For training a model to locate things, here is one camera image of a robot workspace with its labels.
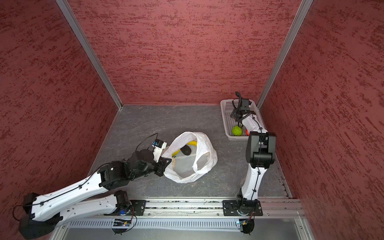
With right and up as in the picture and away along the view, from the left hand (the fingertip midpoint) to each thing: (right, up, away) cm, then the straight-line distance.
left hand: (170, 164), depth 69 cm
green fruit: (+40, +14, +28) cm, 51 cm away
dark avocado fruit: (+6, +2, +21) cm, 22 cm away
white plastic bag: (+6, -9, +19) cm, 21 cm away
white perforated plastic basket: (+36, +32, +44) cm, 66 cm away
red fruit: (+48, +12, +32) cm, 59 cm away
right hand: (+40, +23, +31) cm, 56 cm away
